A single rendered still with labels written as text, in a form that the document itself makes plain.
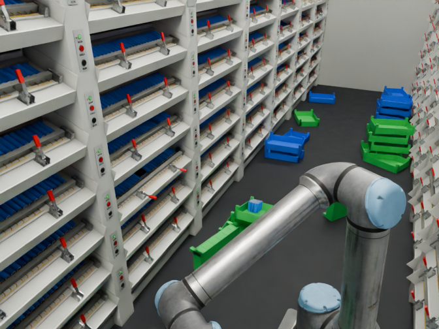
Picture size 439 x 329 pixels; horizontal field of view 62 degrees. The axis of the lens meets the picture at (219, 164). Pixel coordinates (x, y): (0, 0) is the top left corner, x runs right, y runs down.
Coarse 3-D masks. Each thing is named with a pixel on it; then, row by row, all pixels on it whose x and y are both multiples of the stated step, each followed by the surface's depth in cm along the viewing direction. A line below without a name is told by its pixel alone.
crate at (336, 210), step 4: (332, 204) 229; (336, 204) 229; (340, 204) 231; (328, 208) 233; (332, 208) 230; (336, 208) 230; (340, 208) 233; (344, 208) 235; (324, 212) 239; (328, 212) 234; (332, 212) 231; (336, 212) 232; (340, 212) 234; (344, 212) 237; (328, 216) 235; (332, 216) 232; (336, 216) 234; (340, 216) 236; (332, 220) 233
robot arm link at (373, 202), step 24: (360, 168) 98; (336, 192) 98; (360, 192) 92; (384, 192) 88; (360, 216) 94; (384, 216) 90; (360, 240) 97; (384, 240) 96; (360, 264) 101; (384, 264) 102; (360, 288) 104; (360, 312) 109
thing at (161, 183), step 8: (176, 144) 196; (176, 152) 196; (184, 152) 195; (192, 152) 194; (184, 160) 193; (184, 168) 193; (144, 176) 173; (160, 176) 177; (168, 176) 179; (176, 176) 188; (152, 184) 171; (160, 184) 173; (144, 192) 165; (152, 192) 167; (136, 200) 160; (144, 200) 162; (120, 208) 153; (128, 208) 155; (136, 208) 157; (120, 216) 146; (128, 216) 153; (120, 224) 150
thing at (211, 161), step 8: (224, 136) 256; (232, 136) 260; (240, 136) 259; (216, 144) 244; (224, 144) 251; (232, 144) 255; (208, 152) 233; (216, 152) 241; (224, 152) 244; (208, 160) 229; (216, 160) 234; (224, 160) 245; (208, 168) 224
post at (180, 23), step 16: (176, 16) 164; (192, 48) 173; (176, 64) 175; (192, 80) 179; (192, 112) 186; (192, 128) 189; (192, 144) 193; (192, 160) 197; (192, 176) 201; (192, 192) 206; (192, 224) 218
